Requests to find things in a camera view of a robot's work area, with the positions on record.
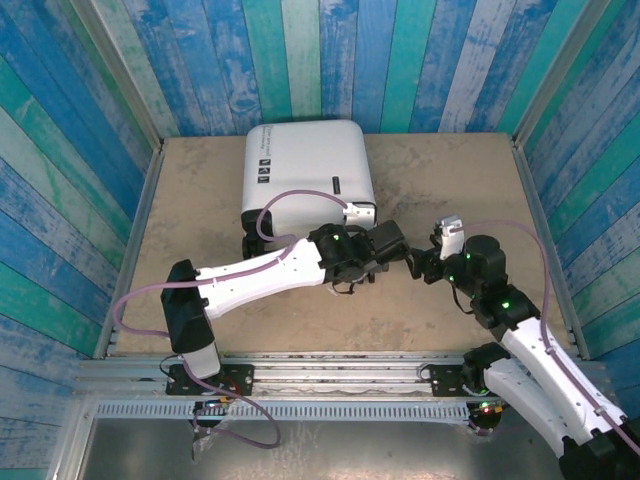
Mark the white hard-shell suitcase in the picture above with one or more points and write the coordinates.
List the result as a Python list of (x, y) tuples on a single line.
[(300, 170)]

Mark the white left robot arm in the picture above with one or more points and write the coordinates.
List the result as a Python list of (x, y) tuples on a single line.
[(260, 280)]

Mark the small circuit board with LEDs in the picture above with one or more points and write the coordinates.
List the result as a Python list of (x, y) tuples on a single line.
[(215, 404), (492, 409)]

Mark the steel sheet plate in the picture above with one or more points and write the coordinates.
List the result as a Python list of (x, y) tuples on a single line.
[(350, 450)]

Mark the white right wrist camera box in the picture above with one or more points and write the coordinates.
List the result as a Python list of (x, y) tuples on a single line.
[(450, 240)]

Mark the aluminium table side rail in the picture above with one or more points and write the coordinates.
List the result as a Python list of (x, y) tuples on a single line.
[(550, 200), (130, 250)]

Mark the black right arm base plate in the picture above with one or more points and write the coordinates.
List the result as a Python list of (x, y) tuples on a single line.
[(445, 382)]

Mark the aluminium mounting rail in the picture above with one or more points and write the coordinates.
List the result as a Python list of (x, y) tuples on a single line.
[(340, 375)]

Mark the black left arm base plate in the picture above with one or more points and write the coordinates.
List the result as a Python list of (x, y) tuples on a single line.
[(240, 380)]

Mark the aluminium frame post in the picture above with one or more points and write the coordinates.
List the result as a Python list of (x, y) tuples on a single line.
[(560, 75), (120, 80)]

